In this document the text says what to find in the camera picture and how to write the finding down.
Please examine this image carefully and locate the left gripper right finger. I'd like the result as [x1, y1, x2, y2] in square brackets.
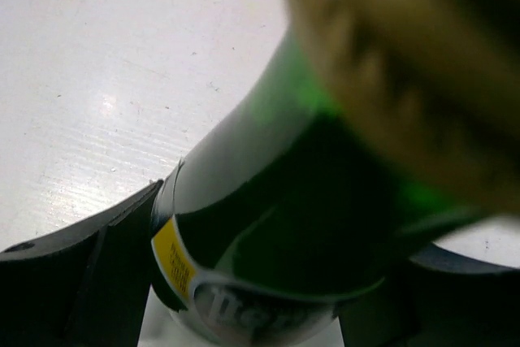
[340, 245, 519, 346]

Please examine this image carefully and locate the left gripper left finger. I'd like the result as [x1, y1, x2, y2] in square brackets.
[1, 182, 162, 347]

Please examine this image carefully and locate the green glass bottle front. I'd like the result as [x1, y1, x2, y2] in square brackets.
[149, 0, 520, 346]

